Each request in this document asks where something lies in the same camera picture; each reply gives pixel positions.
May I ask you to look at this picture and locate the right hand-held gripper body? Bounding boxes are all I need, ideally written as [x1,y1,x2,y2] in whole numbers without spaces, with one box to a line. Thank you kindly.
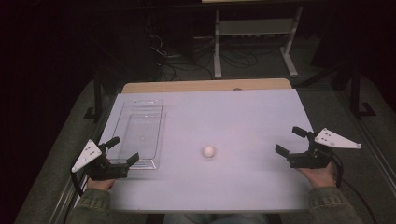
[287,127,362,170]

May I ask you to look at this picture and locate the black metal stand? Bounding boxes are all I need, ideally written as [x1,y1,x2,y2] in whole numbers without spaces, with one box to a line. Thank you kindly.
[83,68,106,123]
[348,63,377,119]

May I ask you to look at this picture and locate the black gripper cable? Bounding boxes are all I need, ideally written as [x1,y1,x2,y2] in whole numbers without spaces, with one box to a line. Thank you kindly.
[70,170,84,198]
[330,152,378,224]

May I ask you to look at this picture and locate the person's left hand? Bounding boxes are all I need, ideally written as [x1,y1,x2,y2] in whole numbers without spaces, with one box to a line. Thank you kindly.
[86,176,116,191]

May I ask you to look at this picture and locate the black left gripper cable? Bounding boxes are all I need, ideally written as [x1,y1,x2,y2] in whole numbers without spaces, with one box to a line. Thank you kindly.
[70,170,84,198]

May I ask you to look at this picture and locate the tangle of floor cables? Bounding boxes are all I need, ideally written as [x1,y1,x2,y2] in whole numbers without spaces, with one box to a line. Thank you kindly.
[148,32,260,82]

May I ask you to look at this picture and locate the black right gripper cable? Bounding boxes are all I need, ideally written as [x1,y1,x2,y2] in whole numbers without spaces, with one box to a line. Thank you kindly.
[330,152,378,224]

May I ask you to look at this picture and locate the light wooden table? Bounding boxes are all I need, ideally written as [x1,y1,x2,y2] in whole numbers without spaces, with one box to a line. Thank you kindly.
[120,77,293,94]

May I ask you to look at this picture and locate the person's right hand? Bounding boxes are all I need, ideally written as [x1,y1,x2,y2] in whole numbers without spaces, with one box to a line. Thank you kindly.
[296,161,339,189]

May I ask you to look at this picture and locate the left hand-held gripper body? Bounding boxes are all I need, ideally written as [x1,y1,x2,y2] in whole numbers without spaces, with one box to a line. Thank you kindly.
[71,138,131,182]

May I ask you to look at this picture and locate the small white ball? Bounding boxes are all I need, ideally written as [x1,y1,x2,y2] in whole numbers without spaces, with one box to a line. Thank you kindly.
[203,145,217,159]

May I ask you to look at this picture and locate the clear plastic tray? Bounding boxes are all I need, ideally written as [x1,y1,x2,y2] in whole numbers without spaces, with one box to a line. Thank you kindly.
[106,98,167,171]

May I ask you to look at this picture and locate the white metal stand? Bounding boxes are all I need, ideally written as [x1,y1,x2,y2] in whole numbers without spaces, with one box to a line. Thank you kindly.
[212,6,304,79]

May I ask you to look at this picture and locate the grey metal rail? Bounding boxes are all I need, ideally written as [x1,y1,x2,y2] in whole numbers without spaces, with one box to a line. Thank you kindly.
[48,172,88,224]
[339,90,396,199]

